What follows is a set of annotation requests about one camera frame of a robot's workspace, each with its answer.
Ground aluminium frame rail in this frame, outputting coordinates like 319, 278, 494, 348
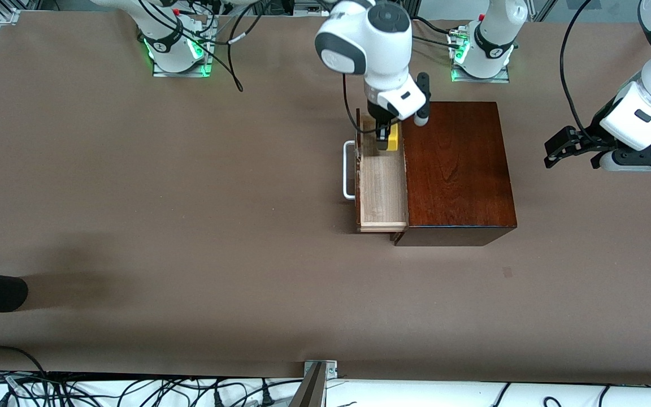
293, 0, 332, 16

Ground paper table cover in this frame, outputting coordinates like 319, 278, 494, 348
0, 10, 651, 386

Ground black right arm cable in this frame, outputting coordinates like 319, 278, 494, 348
136, 0, 272, 93

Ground wooden drawer with white handle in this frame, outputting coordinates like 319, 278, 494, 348
342, 109, 409, 233

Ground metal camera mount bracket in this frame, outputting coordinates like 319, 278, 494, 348
289, 360, 338, 407

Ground tangled black cables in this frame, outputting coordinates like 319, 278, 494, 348
0, 346, 303, 407

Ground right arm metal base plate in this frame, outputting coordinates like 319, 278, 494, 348
152, 17, 214, 78

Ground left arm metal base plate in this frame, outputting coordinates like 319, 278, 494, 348
452, 28, 511, 84

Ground dark wooden cabinet box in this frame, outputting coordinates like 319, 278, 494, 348
392, 101, 518, 247

